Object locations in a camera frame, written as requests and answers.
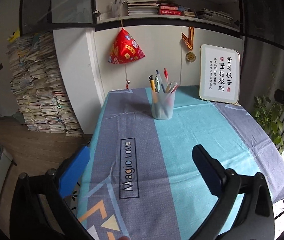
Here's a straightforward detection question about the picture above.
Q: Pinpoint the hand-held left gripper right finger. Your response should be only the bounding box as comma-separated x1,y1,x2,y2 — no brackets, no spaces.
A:
192,144,275,240

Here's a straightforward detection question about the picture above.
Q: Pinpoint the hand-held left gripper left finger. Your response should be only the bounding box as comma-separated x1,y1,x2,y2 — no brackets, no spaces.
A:
9,145,100,240

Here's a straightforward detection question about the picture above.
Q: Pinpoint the frosted plastic cup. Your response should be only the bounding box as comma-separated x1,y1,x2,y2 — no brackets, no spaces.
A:
151,90,177,120

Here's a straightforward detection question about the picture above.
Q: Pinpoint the black and yellow pen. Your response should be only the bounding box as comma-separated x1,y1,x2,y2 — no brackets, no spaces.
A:
148,75,157,93

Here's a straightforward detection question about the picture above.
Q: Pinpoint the blue capped white pen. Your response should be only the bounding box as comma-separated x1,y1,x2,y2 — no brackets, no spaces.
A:
155,69,166,93

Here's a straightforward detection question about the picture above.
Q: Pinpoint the green potted plant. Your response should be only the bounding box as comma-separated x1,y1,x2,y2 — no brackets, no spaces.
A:
253,72,284,160

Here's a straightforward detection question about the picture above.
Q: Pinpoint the framed calligraphy sign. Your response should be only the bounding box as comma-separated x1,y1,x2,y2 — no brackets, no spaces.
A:
199,44,241,105

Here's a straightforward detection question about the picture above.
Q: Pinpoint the dark glass cabinet door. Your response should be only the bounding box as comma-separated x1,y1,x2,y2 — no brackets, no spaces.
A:
19,0,96,34
237,0,284,58

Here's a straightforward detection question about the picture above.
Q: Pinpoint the tall pile of books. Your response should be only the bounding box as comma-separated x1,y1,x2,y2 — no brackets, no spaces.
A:
6,31,85,138

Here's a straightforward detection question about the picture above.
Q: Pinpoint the gold medal with striped ribbon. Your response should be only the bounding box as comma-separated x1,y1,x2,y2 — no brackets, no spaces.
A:
181,26,197,63

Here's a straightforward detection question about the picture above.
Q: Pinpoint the wide stack of grey books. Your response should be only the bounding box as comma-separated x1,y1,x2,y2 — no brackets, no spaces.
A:
196,8,233,26

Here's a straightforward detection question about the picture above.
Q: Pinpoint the red pyramid hanging ornament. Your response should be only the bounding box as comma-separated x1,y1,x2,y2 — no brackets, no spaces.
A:
108,27,146,90

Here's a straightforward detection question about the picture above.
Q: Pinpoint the white bookshelf cabinet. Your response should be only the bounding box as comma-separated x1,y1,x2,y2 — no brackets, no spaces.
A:
52,0,245,135

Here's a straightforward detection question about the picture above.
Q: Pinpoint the red hardcover book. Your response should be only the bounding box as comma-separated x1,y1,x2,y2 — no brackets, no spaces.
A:
158,3,185,15

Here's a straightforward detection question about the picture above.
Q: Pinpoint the yellow plush toy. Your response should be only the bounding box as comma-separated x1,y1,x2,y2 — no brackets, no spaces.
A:
6,29,20,43

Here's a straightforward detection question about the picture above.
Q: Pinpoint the stack of striped magazines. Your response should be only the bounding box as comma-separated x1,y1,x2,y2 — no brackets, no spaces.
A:
126,0,160,16

